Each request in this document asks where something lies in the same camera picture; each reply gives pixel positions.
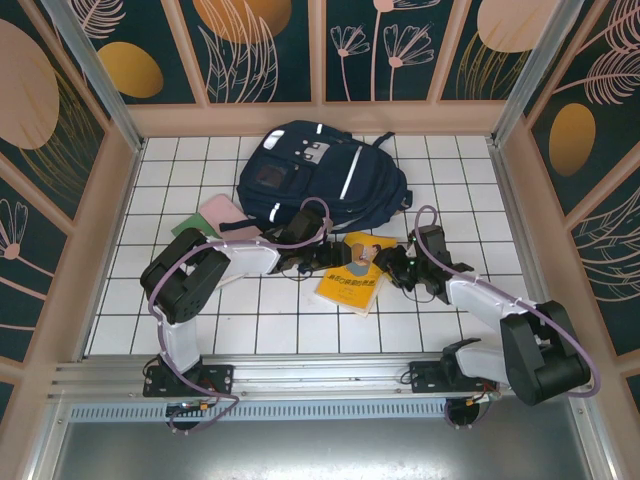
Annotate navy blue backpack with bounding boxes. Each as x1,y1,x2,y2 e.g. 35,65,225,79
236,118,414,237

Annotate yellow book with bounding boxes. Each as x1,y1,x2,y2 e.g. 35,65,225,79
314,230,400,317

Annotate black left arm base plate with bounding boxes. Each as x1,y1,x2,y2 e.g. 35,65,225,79
143,363,236,399

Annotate aluminium mounting rail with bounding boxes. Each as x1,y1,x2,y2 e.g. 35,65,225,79
47,352,596,401

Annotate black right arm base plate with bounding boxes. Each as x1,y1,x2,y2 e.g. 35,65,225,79
408,360,501,396

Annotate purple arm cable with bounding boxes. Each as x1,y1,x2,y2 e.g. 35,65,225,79
148,197,335,435
413,204,602,432

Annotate green notebook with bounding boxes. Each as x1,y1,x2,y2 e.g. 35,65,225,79
171,212,221,240

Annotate grey sheet metal panel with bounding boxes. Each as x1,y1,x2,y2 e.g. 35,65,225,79
49,394,614,480

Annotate aluminium side rail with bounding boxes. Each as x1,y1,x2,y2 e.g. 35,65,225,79
74,139,147,362
488,142,570,359

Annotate slotted grey cable duct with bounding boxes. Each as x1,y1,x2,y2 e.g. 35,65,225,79
67,403,454,422

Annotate aluminium corner post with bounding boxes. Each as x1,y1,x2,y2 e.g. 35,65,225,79
489,0,587,147
39,0,147,154

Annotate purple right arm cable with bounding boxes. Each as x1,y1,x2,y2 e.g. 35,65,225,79
413,204,602,432

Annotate pink book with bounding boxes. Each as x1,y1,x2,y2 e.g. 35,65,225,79
199,194,261,241

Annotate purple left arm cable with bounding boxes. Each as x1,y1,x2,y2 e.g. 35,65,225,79
148,197,335,435

